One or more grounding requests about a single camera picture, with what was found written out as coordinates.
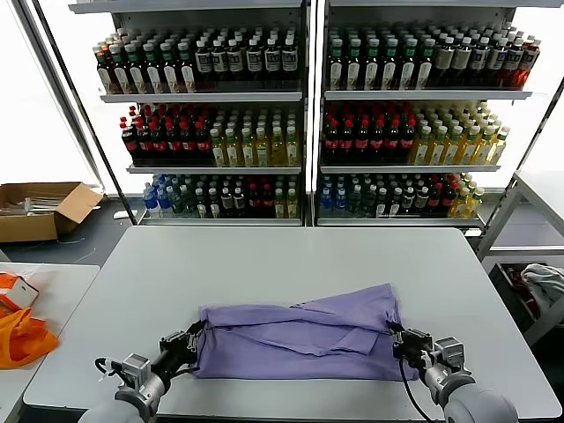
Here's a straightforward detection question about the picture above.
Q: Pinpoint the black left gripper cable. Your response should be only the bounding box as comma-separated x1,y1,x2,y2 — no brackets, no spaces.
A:
170,364,200,381

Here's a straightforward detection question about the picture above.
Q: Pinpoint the dark drink bottle beige label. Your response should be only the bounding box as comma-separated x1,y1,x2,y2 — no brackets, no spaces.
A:
434,37,456,89
452,37,473,89

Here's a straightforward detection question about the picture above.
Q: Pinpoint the grey slanted pillar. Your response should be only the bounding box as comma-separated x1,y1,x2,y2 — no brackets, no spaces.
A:
11,0,106,194

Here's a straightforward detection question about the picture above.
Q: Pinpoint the red cloth item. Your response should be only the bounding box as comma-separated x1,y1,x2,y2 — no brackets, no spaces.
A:
506,266,541,318

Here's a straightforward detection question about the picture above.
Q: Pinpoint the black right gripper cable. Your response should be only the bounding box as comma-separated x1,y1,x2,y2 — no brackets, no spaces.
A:
398,368,432,423

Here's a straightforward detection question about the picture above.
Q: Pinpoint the brown cardboard box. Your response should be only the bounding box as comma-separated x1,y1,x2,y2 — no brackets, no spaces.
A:
0,182,107,243

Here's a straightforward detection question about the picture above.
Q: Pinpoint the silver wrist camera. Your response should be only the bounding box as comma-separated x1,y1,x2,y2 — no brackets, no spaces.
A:
434,337,467,376
121,352,154,388

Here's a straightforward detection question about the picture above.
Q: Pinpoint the red drink bottle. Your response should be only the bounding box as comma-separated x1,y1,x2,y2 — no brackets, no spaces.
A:
518,39,542,92

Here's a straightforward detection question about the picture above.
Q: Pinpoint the grey metal side table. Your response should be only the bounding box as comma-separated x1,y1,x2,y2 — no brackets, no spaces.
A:
478,169,564,265

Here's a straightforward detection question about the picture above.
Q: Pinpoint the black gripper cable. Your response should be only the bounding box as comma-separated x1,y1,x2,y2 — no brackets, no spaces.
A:
170,364,200,381
398,368,432,423

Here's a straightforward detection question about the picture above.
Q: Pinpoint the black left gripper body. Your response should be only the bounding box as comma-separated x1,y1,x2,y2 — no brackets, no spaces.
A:
152,333,197,380

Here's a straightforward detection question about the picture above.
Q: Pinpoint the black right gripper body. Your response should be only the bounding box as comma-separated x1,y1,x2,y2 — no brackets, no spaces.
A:
394,328,435,369

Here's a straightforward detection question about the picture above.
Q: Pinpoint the grey metal cart frame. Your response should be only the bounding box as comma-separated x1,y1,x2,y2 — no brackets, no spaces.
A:
526,299,564,347

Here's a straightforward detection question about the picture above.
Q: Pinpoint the black storage crate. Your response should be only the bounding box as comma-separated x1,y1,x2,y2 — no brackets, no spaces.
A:
488,262,544,334

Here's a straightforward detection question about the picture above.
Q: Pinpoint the purple t-shirt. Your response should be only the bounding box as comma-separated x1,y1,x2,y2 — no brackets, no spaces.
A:
193,282,419,382

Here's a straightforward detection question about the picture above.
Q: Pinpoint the grey white crumpled cloth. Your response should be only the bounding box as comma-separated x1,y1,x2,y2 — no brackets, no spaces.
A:
520,263,564,309

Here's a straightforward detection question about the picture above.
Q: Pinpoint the grey metal shelf rack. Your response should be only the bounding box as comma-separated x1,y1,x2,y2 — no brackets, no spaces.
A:
313,0,535,228
68,0,311,227

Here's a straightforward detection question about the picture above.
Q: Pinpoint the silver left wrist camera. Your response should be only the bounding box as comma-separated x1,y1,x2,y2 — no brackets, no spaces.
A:
121,352,154,388

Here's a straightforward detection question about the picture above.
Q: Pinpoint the green label tea bottle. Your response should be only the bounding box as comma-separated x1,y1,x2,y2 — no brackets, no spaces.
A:
177,41,198,94
327,38,345,92
143,42,163,94
381,38,399,92
124,42,145,95
160,42,181,94
417,38,435,91
345,38,363,92
363,38,381,92
399,38,418,92
108,43,130,95

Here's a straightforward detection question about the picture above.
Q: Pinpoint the white strips bundle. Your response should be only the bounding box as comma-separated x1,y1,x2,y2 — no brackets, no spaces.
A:
0,197,61,217

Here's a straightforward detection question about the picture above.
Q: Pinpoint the amber tea bottle white label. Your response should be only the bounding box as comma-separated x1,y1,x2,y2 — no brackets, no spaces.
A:
94,42,115,95

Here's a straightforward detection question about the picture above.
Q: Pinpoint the black left camera cable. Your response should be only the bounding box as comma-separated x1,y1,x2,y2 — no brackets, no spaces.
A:
93,356,125,378

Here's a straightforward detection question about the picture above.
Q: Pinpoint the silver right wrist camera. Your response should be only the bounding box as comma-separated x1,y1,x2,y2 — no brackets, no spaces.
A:
434,337,467,376

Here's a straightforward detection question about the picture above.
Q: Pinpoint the orange white carton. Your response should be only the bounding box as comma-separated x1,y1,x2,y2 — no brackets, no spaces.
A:
0,271,41,312

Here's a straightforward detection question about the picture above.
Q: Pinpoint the thin black metal pole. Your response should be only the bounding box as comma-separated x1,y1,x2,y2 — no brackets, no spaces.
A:
506,81,564,186
31,0,138,226

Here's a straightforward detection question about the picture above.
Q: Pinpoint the orange cloth bag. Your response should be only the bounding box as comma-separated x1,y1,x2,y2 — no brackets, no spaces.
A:
0,306,61,370

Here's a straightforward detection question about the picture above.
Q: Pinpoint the dark drink bottle blue label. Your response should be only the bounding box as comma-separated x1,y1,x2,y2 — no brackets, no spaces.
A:
226,39,245,92
246,38,263,92
195,40,213,92
281,38,299,92
263,38,281,92
469,37,490,89
503,39,525,91
211,39,229,92
486,38,508,89

